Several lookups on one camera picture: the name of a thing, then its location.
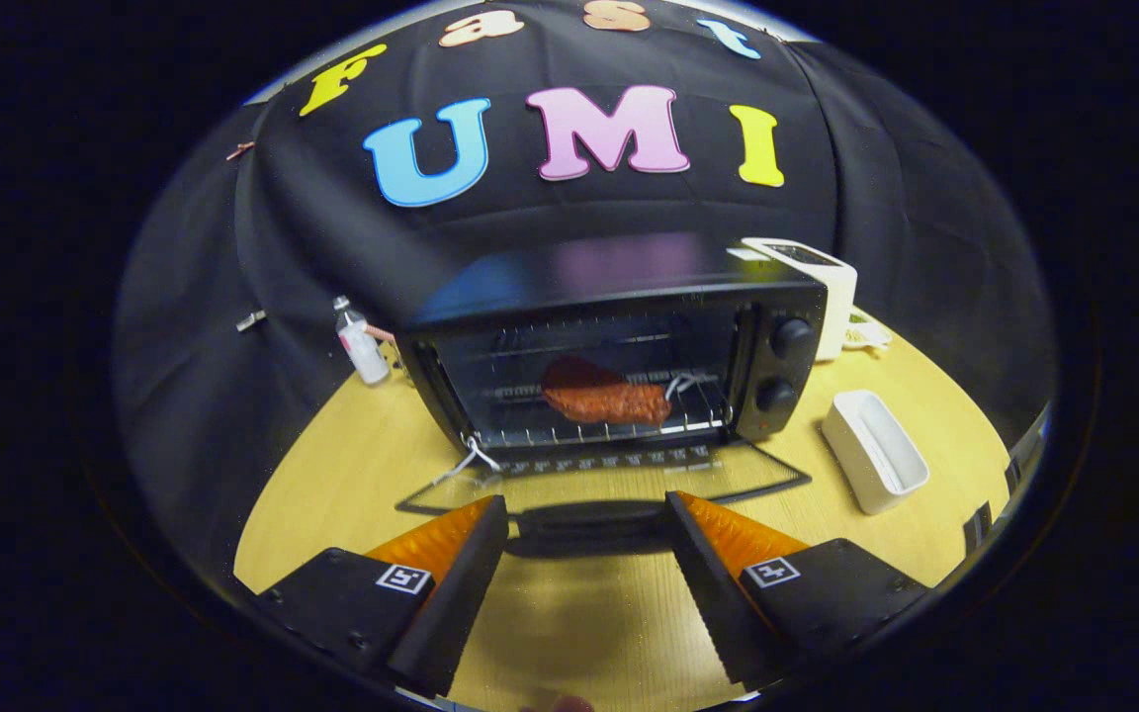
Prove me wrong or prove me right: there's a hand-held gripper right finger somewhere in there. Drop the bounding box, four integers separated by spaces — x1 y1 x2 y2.
665 489 931 690

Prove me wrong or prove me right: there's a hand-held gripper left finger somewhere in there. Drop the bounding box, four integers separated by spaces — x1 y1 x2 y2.
258 494 511 700

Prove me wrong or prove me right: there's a reddish brown meat piece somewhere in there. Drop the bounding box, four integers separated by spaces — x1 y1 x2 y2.
540 356 674 428

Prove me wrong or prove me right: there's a black toaster oven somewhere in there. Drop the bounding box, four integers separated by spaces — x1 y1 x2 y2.
394 232 830 560

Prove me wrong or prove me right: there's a white rectangular dish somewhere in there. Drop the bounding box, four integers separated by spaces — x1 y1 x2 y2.
820 389 931 517

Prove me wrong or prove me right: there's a small clear bottle pink label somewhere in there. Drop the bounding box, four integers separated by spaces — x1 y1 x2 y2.
332 295 391 387

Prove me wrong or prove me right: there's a small white green packet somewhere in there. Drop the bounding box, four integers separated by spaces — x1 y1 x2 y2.
844 311 894 352

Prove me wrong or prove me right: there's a white box appliance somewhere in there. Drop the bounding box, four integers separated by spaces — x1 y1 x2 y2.
740 237 859 362

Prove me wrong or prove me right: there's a black backdrop cloth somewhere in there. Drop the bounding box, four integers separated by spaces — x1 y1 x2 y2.
115 0 1055 575

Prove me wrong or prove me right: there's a wire oven rack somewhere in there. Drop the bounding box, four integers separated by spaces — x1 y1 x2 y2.
471 371 734 448

